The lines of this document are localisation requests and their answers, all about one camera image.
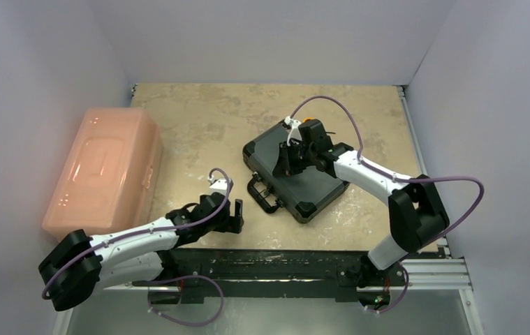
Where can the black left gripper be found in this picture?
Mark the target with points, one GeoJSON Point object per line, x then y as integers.
{"type": "Point", "coordinates": [231, 223]}

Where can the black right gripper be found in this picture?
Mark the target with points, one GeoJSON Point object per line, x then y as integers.
{"type": "Point", "coordinates": [292, 151]}

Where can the black poker set case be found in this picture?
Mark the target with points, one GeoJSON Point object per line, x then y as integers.
{"type": "Point", "coordinates": [303, 195]}

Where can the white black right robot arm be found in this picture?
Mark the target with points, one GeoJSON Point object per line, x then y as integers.
{"type": "Point", "coordinates": [416, 211]}

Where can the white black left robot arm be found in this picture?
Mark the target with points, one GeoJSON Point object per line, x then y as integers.
{"type": "Point", "coordinates": [81, 264]}

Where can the yellow tape measure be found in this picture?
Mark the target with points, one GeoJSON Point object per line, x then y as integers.
{"type": "Point", "coordinates": [313, 128]}

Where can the pink translucent plastic storage box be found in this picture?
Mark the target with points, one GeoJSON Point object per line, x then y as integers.
{"type": "Point", "coordinates": [109, 178]}

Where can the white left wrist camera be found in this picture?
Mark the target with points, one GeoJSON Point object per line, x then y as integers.
{"type": "Point", "coordinates": [221, 185]}

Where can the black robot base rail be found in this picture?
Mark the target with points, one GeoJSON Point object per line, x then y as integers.
{"type": "Point", "coordinates": [189, 275]}

